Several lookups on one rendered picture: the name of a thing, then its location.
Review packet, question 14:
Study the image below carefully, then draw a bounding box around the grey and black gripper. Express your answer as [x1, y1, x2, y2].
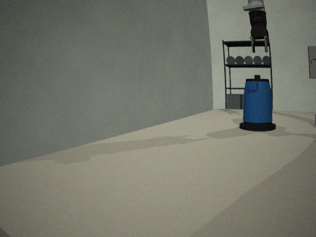
[243, 1, 269, 53]

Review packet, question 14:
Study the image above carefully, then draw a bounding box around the black round disc with centre stud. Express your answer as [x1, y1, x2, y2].
[240, 122, 276, 131]

